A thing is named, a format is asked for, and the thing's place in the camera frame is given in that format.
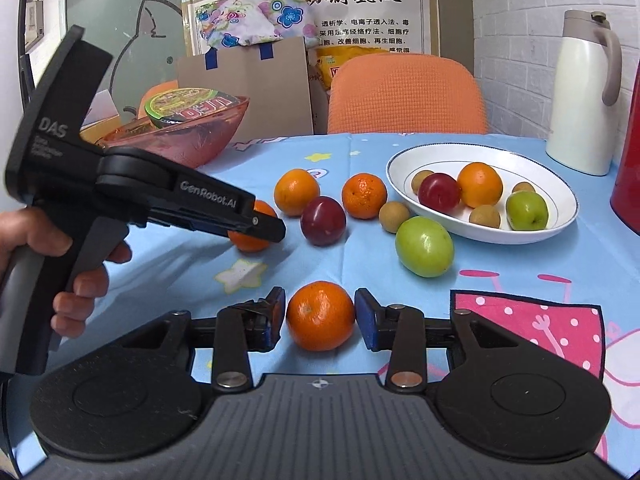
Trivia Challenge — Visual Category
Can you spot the small front mandarin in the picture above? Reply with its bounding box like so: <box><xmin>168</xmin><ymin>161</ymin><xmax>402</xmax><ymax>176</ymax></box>
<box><xmin>286</xmin><ymin>281</ymin><xmax>355</xmax><ymax>352</ymax></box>

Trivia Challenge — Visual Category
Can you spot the large green jujube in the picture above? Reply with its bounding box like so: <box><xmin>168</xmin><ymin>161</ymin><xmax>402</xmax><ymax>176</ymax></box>
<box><xmin>395</xmin><ymin>217</ymin><xmax>454</xmax><ymax>278</ymax></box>

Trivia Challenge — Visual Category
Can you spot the dark red plum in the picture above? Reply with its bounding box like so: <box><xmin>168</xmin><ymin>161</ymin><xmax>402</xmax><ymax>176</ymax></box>
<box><xmin>300</xmin><ymin>196</ymin><xmax>346</xmax><ymax>246</ymax></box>

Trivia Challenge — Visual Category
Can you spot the large orange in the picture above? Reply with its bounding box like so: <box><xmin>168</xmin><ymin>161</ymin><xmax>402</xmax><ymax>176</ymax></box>
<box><xmin>457</xmin><ymin>162</ymin><xmax>503</xmax><ymax>209</ymax></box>

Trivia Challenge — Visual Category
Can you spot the person's left hand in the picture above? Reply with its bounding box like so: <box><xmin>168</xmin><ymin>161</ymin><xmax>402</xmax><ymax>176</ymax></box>
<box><xmin>0</xmin><ymin>207</ymin><xmax>134</xmax><ymax>339</ymax></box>

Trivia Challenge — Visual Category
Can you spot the instant noodle bowl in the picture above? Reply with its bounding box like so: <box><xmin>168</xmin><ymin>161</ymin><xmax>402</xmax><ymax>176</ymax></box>
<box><xmin>144</xmin><ymin>88</ymin><xmax>240</xmax><ymax>128</ymax></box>

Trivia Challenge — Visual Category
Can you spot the brown longan on table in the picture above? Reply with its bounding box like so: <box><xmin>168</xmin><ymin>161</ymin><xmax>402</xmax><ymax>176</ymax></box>
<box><xmin>378</xmin><ymin>200</ymin><xmax>410</xmax><ymax>234</ymax></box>

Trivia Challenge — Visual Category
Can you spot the red plum in plate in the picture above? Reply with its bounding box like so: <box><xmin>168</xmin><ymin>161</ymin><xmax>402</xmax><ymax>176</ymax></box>
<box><xmin>418</xmin><ymin>172</ymin><xmax>461</xmax><ymax>214</ymax></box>

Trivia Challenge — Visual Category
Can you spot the back left orange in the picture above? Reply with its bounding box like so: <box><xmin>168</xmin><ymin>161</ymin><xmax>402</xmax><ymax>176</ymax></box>
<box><xmin>273</xmin><ymin>168</ymin><xmax>320</xmax><ymax>217</ymax></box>

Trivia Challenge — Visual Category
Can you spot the longan in plate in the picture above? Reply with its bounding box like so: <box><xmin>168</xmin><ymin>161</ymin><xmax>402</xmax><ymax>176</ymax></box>
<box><xmin>512</xmin><ymin>181</ymin><xmax>536</xmax><ymax>193</ymax></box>
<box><xmin>411</xmin><ymin>170</ymin><xmax>433</xmax><ymax>195</ymax></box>
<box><xmin>469</xmin><ymin>205</ymin><xmax>501</xmax><ymax>229</ymax></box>

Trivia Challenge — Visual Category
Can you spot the longan in plate back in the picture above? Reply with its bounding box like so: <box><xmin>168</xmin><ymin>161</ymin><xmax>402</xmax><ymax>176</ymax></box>
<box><xmin>411</xmin><ymin>170</ymin><xmax>433</xmax><ymax>195</ymax></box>

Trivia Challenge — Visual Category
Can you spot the green jujube in plate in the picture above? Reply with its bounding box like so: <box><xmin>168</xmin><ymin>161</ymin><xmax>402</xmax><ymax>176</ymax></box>
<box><xmin>506</xmin><ymin>191</ymin><xmax>549</xmax><ymax>231</ymax></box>

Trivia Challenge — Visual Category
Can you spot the blue cartoon tablecloth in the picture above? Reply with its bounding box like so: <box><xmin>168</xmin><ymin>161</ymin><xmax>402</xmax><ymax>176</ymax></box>
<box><xmin>8</xmin><ymin>131</ymin><xmax>640</xmax><ymax>466</ymax></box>

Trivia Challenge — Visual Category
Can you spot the longan in plate right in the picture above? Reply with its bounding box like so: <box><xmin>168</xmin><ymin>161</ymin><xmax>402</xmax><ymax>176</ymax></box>
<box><xmin>512</xmin><ymin>181</ymin><xmax>536</xmax><ymax>193</ymax></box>

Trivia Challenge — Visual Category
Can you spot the white oval plate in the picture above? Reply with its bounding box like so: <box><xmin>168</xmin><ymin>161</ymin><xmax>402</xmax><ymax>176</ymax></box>
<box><xmin>386</xmin><ymin>142</ymin><xmax>579</xmax><ymax>245</ymax></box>

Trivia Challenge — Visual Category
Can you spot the brown cardboard box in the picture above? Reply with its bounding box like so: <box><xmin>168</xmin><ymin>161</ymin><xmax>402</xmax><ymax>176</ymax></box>
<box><xmin>177</xmin><ymin>37</ymin><xmax>314</xmax><ymax>142</ymax></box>

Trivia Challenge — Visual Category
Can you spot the orange chair backrest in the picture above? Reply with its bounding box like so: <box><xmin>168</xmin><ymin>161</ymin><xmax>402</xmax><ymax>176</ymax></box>
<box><xmin>328</xmin><ymin>53</ymin><xmax>488</xmax><ymax>134</ymax></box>

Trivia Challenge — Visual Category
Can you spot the floral cloth bundle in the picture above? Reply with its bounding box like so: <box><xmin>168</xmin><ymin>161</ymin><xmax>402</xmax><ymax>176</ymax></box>
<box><xmin>195</xmin><ymin>0</ymin><xmax>320</xmax><ymax>49</ymax></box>

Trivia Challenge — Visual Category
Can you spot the red thermos jug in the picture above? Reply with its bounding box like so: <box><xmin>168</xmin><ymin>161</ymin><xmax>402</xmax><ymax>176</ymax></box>
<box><xmin>610</xmin><ymin>67</ymin><xmax>640</xmax><ymax>234</ymax></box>

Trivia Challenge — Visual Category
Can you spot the white thermos jug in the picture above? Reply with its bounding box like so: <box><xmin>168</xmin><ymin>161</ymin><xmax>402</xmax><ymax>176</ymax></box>
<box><xmin>546</xmin><ymin>10</ymin><xmax>623</xmax><ymax>176</ymax></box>

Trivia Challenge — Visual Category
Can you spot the yellow snack bag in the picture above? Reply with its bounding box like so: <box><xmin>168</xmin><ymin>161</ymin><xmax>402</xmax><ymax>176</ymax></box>
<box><xmin>314</xmin><ymin>44</ymin><xmax>385</xmax><ymax>91</ymax></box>

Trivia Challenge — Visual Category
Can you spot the wall poster with text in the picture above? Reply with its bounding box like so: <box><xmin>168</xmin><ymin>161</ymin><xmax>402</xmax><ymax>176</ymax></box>
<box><xmin>180</xmin><ymin>0</ymin><xmax>442</xmax><ymax>59</ymax></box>

